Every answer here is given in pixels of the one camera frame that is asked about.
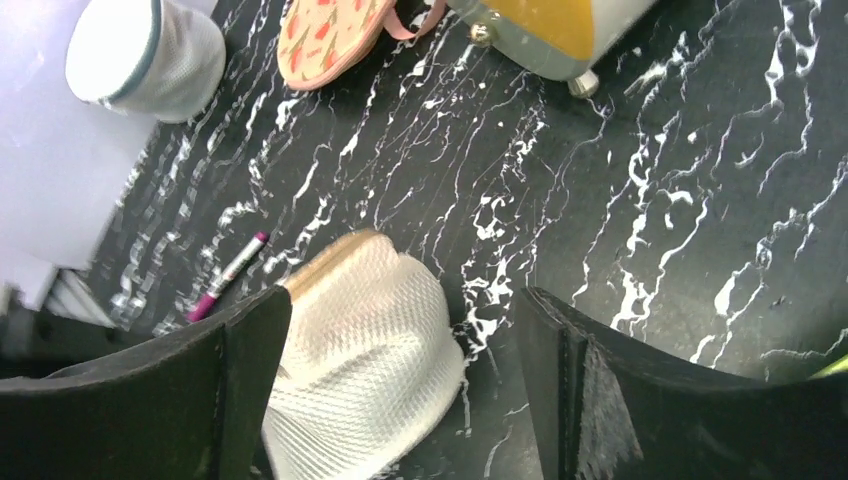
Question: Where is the peach patterned fabric pouch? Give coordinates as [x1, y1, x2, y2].
[277, 0, 446, 91]

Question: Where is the white mesh laundry bag grey trim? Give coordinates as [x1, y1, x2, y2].
[65, 0, 226, 123]

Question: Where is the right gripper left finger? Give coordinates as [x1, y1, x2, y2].
[1, 286, 292, 479]

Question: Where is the white mesh laundry bag beige zipper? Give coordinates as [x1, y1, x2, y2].
[262, 230, 464, 479]

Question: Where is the round drawer cabinet orange yellow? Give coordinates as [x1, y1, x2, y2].
[447, 0, 656, 99]

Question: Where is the green plastic basin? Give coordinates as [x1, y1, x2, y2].
[811, 355, 848, 379]

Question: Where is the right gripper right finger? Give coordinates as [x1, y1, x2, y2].
[515, 287, 847, 479]

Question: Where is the pink white marker pen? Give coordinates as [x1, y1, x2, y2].
[187, 232, 269, 323]

